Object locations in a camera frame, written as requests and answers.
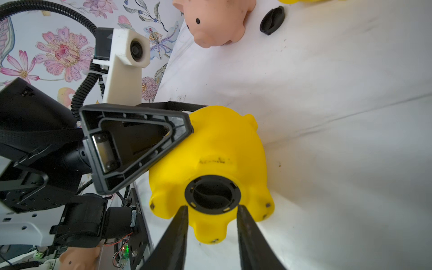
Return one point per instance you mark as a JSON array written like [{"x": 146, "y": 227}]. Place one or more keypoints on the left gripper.
[{"x": 41, "y": 139}]

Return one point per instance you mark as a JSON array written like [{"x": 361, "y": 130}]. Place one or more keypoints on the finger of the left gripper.
[{"x": 172, "y": 106}]

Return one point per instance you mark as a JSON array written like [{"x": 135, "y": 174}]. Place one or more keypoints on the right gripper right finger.
[{"x": 255, "y": 251}]

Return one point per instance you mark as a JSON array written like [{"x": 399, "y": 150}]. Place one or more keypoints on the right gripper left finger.
[{"x": 170, "y": 253}]

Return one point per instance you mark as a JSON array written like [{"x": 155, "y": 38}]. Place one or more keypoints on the black piggy bank plug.
[
  {"x": 272, "y": 20},
  {"x": 212, "y": 194}
]

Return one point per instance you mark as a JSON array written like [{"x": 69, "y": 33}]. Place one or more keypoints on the yellow piggy bank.
[
  {"x": 299, "y": 1},
  {"x": 223, "y": 143}
]

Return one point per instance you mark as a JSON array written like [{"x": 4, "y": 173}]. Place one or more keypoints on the pink piggy bank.
[{"x": 214, "y": 23}]

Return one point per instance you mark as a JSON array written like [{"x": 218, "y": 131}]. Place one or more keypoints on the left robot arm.
[{"x": 74, "y": 225}]

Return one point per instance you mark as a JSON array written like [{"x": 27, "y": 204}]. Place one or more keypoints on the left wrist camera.
[{"x": 125, "y": 53}]

